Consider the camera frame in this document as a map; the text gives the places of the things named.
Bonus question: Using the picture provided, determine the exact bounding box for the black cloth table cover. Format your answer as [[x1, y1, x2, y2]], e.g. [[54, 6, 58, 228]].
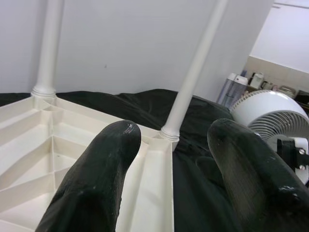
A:
[[0, 88, 244, 232]]

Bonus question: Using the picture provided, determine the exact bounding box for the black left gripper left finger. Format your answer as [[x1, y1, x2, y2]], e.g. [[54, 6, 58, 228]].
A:
[[35, 120, 142, 232]]

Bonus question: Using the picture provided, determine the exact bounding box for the grey ribbed cylinder appliance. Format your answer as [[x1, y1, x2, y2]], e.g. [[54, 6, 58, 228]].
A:
[[216, 72, 249, 109]]

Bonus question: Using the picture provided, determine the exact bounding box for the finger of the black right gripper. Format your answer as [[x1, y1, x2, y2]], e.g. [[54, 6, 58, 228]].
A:
[[196, 156, 225, 189]]

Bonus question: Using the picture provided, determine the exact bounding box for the white electric kettle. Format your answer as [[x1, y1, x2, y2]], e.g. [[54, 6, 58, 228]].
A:
[[248, 72, 265, 89]]

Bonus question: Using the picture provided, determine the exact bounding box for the white plastic children table top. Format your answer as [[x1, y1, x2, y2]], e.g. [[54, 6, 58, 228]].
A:
[[0, 95, 181, 232]]

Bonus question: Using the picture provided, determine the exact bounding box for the white round floor fan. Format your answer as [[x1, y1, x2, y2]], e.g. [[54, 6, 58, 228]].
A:
[[229, 89, 309, 152]]

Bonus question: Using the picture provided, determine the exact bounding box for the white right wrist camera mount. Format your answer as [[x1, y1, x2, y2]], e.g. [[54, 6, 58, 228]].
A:
[[276, 137, 309, 187]]

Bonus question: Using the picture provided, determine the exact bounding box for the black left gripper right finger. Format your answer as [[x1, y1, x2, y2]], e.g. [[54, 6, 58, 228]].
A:
[[206, 118, 309, 232]]

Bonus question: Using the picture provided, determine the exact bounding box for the white plastic table leg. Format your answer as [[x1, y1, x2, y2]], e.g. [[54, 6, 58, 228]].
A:
[[159, 0, 229, 143], [30, 0, 65, 100]]

